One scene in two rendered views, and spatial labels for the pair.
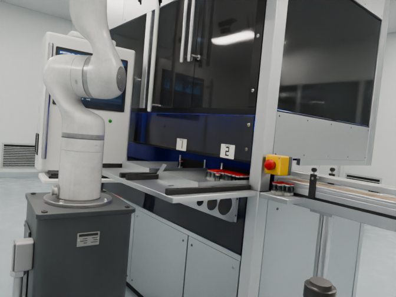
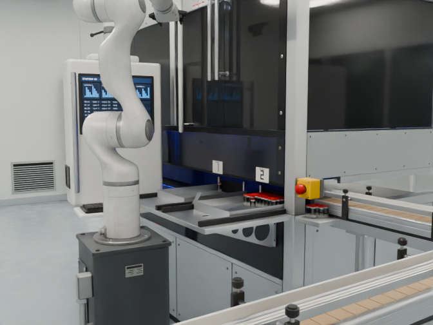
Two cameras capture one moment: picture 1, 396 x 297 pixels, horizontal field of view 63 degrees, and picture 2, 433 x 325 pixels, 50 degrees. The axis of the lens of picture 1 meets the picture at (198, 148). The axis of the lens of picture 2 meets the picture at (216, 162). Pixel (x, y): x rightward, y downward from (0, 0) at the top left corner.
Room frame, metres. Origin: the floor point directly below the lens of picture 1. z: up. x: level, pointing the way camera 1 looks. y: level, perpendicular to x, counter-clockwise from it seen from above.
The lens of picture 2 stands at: (-0.54, -0.13, 1.28)
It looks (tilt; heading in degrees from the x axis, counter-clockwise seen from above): 6 degrees down; 6
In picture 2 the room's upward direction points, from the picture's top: straight up
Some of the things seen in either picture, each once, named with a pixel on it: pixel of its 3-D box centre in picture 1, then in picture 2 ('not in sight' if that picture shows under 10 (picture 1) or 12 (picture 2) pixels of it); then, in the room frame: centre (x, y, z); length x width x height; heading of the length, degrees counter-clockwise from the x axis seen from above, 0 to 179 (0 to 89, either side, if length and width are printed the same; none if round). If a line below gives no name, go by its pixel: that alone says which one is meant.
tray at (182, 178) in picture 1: (209, 179); (245, 206); (1.34, -0.06, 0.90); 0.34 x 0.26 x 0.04; 129
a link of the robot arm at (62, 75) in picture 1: (75, 96); (111, 147); (0.94, 0.37, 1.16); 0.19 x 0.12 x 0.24; 82
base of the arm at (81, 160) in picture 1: (81, 169); (121, 210); (0.94, 0.34, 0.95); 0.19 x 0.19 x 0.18
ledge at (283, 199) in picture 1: (284, 197); (319, 219); (1.24, -0.35, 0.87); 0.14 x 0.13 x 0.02; 129
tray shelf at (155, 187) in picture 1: (172, 179); (208, 207); (1.42, 0.10, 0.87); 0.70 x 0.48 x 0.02; 39
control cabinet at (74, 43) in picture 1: (86, 105); (113, 129); (1.91, 0.68, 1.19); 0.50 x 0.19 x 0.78; 123
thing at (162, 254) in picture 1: (189, 218); (239, 244); (2.36, 0.02, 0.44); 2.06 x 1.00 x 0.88; 39
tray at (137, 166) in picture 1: (164, 168); (202, 193); (1.60, 0.16, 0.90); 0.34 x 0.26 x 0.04; 129
